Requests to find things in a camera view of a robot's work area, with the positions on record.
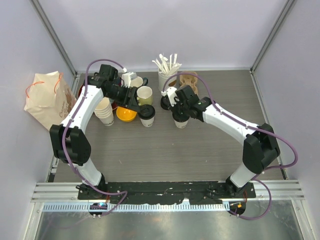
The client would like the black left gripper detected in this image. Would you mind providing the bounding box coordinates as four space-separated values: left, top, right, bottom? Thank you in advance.
105 84 141 112

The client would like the black cup lid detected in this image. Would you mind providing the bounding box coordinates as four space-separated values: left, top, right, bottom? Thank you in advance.
138 104 156 120

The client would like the cardboard cup carrier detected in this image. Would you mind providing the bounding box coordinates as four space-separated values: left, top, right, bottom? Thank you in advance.
179 71 198 95

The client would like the stack of black lids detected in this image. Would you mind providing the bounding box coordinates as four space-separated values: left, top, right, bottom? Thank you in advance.
160 96 172 111

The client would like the white paper cup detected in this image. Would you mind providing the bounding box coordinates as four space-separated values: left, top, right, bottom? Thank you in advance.
140 117 155 128
174 118 189 129

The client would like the stack of white paper cups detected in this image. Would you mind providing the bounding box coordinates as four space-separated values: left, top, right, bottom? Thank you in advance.
94 97 114 127

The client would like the brown paper bag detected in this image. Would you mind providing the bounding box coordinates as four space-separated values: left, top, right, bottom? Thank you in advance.
24 71 77 130

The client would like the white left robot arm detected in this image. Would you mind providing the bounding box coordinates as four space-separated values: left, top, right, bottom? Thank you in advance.
49 64 142 200

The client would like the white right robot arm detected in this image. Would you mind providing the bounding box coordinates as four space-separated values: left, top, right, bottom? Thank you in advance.
161 85 281 198

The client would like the orange bowl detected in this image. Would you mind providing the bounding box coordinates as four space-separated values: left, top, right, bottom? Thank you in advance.
116 107 137 123

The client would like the pale green mug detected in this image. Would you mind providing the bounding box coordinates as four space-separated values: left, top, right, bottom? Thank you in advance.
136 86 153 106

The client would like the white straw holder cup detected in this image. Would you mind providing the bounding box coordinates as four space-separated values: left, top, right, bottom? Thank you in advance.
158 68 178 92

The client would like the dark green mug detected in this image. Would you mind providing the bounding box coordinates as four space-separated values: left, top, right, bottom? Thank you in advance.
130 76 149 88

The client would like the red round tray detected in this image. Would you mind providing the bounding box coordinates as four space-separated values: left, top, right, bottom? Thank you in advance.
77 84 85 98

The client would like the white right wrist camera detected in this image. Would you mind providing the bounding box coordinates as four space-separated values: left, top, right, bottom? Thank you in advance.
161 86 180 107

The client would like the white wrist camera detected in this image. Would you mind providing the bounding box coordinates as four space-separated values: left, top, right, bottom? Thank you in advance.
121 72 137 88
161 86 180 107

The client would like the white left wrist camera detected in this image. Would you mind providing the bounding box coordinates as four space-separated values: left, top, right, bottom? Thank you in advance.
121 72 137 88

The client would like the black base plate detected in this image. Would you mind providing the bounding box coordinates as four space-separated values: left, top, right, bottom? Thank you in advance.
76 181 256 205

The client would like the slotted cable duct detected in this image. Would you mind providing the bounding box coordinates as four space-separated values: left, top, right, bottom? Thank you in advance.
42 201 230 212

